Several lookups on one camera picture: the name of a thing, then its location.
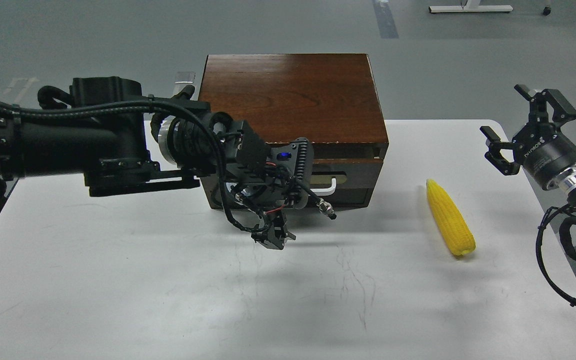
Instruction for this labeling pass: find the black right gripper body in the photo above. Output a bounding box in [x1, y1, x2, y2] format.
[512, 122, 576, 191]

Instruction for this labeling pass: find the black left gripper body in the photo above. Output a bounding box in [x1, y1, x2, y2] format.
[261, 210, 286, 232]

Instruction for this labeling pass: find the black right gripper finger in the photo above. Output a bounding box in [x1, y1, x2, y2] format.
[479, 126, 521, 176]
[513, 84, 576, 130]

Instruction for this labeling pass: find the drawer with white handle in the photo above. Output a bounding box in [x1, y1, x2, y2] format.
[310, 158, 384, 191]

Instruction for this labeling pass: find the yellow corn cob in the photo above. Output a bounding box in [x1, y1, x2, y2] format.
[425, 178, 476, 256]

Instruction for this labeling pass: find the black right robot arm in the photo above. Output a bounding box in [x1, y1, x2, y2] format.
[480, 84, 576, 307]

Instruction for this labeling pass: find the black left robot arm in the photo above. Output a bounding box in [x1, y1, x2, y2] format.
[0, 76, 337, 250]

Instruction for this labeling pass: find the dark wooden drawer cabinet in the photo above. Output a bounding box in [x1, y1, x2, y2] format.
[198, 54, 389, 208]

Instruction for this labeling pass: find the white stand base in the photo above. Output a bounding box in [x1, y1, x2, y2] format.
[428, 0, 514, 14]

